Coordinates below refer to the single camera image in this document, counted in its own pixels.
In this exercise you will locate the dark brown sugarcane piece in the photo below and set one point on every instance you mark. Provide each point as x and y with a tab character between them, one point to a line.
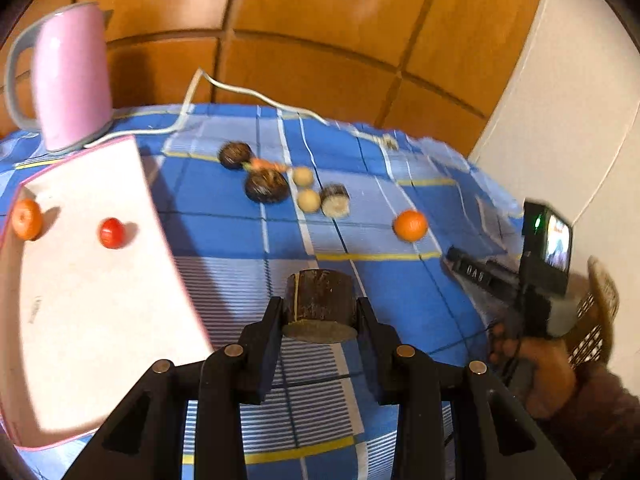
334	201
320	300

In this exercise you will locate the dark brown water chestnut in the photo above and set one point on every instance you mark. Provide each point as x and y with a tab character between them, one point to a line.
266	186
235	154

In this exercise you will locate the person's right hand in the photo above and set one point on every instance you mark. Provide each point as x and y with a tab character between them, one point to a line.
545	375

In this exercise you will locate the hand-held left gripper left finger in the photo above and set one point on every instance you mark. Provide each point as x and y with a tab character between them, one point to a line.
272	321

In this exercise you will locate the tan longan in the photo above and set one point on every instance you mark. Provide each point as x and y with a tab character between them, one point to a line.
302	176
309	200

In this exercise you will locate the orange mandarin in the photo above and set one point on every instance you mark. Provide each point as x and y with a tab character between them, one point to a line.
410	225
26	218

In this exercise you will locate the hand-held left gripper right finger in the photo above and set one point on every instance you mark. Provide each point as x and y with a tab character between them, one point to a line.
366	325

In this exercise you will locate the small red tomato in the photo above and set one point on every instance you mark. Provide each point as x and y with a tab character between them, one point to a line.
111	232

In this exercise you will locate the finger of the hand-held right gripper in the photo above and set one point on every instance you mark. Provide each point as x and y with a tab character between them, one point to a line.
480	275

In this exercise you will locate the person's right forearm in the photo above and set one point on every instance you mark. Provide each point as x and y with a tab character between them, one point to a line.
605	425

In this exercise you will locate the pink electric kettle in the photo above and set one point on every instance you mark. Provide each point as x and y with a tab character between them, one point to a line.
70	70

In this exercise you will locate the pink-edged white cardboard tray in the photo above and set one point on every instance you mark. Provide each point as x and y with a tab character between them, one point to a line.
90	310

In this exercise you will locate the small orange carrot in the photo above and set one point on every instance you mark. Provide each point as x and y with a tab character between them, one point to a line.
265	164

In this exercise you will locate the blue checked tablecloth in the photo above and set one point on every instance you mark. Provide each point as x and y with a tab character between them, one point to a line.
240	260

